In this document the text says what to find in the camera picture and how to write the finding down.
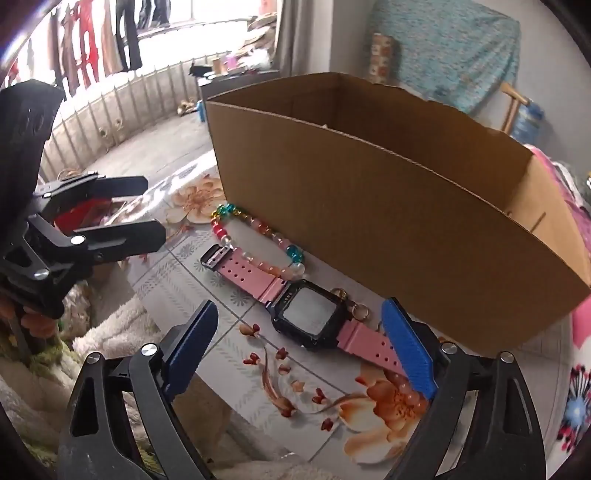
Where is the gold ring clasp pair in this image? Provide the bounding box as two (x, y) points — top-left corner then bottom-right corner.
(331, 288), (372, 323)

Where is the brown cardboard box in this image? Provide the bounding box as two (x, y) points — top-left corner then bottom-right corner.
(206, 73), (590, 354)

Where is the floral table cloth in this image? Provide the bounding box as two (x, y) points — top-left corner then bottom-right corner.
(124, 151), (574, 476)

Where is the blue water bottle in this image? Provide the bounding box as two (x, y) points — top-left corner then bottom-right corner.
(510, 101), (544, 145)

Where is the left hand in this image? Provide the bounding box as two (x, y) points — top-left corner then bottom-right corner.
(0, 295), (57, 339)

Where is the colourful bead bracelet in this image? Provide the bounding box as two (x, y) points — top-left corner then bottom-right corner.
(209, 202), (307, 281)

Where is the teal floral hanging cloth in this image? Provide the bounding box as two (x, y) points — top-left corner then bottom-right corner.
(365, 1), (521, 115)

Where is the pink floral quilt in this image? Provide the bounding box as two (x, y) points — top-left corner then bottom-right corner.
(527, 144), (590, 459)

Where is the grey curtain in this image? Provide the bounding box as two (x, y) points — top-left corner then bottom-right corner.
(273, 0), (334, 77)

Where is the red gift box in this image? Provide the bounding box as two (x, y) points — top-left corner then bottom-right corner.
(53, 199), (112, 234)

